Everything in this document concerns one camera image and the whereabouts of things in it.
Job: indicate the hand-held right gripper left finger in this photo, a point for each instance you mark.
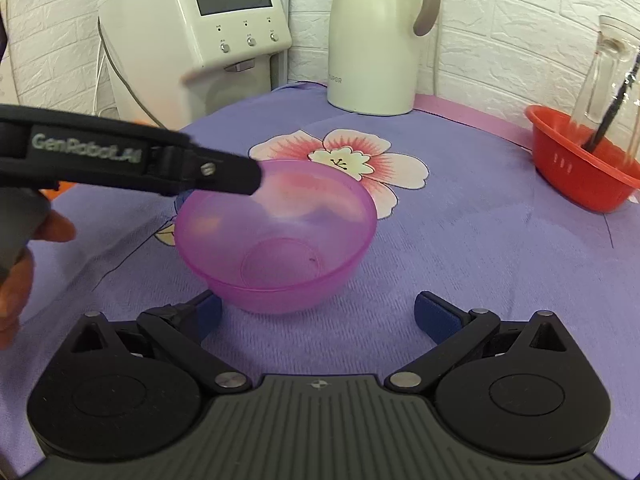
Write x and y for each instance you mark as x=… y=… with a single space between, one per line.
x=210 y=316

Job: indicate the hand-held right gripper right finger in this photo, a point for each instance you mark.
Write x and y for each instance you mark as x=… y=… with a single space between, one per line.
x=434 y=317

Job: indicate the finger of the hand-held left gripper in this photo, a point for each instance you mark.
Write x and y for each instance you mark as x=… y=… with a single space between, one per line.
x=230 y=176

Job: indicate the pink translucent plastic bowl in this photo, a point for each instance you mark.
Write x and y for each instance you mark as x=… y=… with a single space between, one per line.
x=280 y=270

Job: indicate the person's left hand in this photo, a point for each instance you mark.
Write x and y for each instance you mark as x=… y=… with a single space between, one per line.
x=15 y=300

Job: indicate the purple floral tablecloth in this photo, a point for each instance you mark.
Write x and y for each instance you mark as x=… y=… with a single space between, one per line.
x=475 y=240

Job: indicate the white water dispenser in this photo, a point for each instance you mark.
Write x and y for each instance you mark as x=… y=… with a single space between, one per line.
x=160 y=35

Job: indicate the white thermos kettle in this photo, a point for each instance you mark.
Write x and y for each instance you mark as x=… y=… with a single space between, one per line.
x=370 y=50

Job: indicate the red plastic basket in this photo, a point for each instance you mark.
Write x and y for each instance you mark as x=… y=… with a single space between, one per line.
x=575 y=177

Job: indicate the black brush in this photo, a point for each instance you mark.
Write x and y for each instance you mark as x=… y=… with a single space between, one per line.
x=618 y=96

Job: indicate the clear glass pitcher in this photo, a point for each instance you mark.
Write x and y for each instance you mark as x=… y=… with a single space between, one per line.
x=602 y=75

